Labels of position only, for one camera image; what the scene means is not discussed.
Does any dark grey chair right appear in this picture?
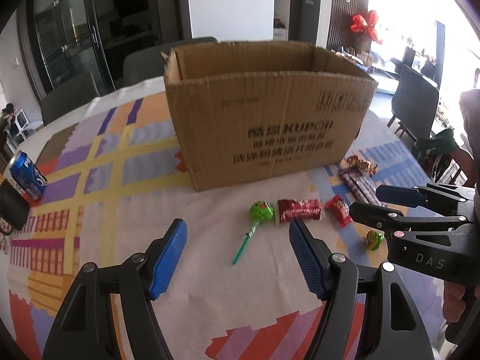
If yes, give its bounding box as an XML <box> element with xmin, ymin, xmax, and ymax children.
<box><xmin>387</xmin><ymin>65</ymin><xmax>439</xmax><ymax>140</ymax></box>

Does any small green wrapped candy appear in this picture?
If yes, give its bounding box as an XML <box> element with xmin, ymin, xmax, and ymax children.
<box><xmin>364</xmin><ymin>230</ymin><xmax>385</xmax><ymax>250</ymax></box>

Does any purple striped snack packet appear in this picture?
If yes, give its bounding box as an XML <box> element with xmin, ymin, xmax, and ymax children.
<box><xmin>337</xmin><ymin>166</ymin><xmax>386</xmax><ymax>206</ymax></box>

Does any dark grey chair left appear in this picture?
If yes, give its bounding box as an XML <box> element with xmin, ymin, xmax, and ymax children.
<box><xmin>40</xmin><ymin>72</ymin><xmax>99</xmax><ymax>126</ymax></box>

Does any person's hand holding gripper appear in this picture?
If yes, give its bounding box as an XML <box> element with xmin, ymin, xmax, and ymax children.
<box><xmin>442</xmin><ymin>281</ymin><xmax>466</xmax><ymax>323</ymax></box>

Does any small red candy packet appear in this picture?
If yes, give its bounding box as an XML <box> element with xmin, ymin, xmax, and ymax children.
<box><xmin>325</xmin><ymin>195</ymin><xmax>352</xmax><ymax>228</ymax></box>

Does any white small side shelf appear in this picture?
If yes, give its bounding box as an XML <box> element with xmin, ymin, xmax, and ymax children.
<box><xmin>1</xmin><ymin>103</ymin><xmax>35</xmax><ymax>147</ymax></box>

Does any open cardboard box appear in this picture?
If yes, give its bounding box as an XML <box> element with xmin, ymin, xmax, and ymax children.
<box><xmin>163</xmin><ymin>41</ymin><xmax>377</xmax><ymax>191</ymax></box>

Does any black mug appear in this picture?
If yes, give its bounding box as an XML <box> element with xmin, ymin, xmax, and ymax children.
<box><xmin>0</xmin><ymin>179</ymin><xmax>30</xmax><ymax>236</ymax></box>

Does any white low tv cabinet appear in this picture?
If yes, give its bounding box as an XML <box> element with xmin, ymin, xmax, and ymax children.
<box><xmin>335</xmin><ymin>51</ymin><xmax>399</xmax><ymax>95</ymax></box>

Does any gold-red wrapped candy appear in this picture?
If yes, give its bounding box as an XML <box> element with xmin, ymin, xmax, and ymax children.
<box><xmin>346</xmin><ymin>154</ymin><xmax>377</xmax><ymax>176</ymax></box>

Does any red love-heart snack bar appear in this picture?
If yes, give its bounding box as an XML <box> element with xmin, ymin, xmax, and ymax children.
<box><xmin>275</xmin><ymin>199</ymin><xmax>323</xmax><ymax>224</ymax></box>

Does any red balloon flower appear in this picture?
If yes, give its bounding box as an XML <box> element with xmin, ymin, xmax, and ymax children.
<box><xmin>350</xmin><ymin>10</ymin><xmax>383</xmax><ymax>45</ymax></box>

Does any green lollipop with stick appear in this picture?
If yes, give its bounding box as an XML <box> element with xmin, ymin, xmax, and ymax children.
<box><xmin>232</xmin><ymin>201</ymin><xmax>274</xmax><ymax>265</ymax></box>

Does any green cloth on chair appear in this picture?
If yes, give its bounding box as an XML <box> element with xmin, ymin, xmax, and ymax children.
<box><xmin>412</xmin><ymin>128</ymin><xmax>461</xmax><ymax>182</ymax></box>

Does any blue Pepsi can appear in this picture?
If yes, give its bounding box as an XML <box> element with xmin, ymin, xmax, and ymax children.
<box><xmin>8</xmin><ymin>151</ymin><xmax>48</xmax><ymax>201</ymax></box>

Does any black glass sliding door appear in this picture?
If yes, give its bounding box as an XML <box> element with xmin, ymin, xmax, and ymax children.
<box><xmin>16</xmin><ymin>0</ymin><xmax>191</xmax><ymax>99</ymax></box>

